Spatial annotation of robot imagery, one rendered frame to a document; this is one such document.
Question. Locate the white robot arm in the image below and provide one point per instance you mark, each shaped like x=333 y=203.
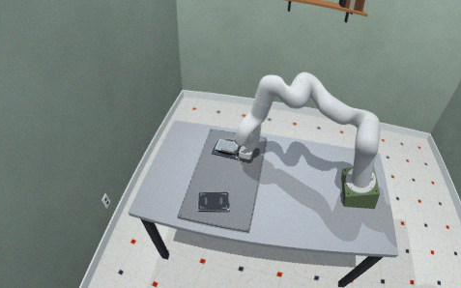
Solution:
x=297 y=95

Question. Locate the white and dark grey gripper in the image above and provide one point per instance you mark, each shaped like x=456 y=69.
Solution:
x=244 y=151

